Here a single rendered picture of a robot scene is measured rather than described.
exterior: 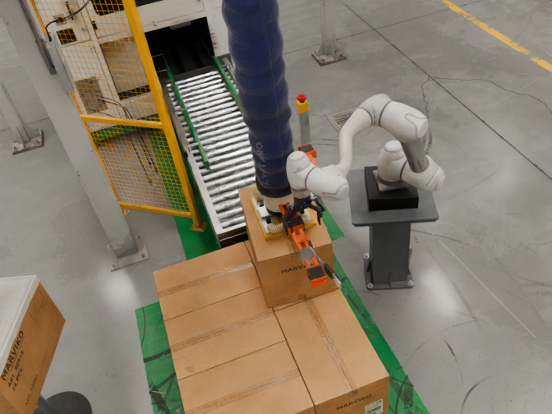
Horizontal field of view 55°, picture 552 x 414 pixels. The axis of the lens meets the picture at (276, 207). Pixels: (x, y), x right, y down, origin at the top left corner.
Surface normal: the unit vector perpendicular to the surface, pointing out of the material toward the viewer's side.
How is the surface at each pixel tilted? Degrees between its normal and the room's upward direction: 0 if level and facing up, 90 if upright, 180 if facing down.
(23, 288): 0
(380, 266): 90
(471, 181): 0
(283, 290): 90
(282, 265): 90
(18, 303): 0
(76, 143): 90
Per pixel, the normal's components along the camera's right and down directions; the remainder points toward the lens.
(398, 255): -0.03, 0.68
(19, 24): 0.33, 0.62
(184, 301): -0.12, -0.73
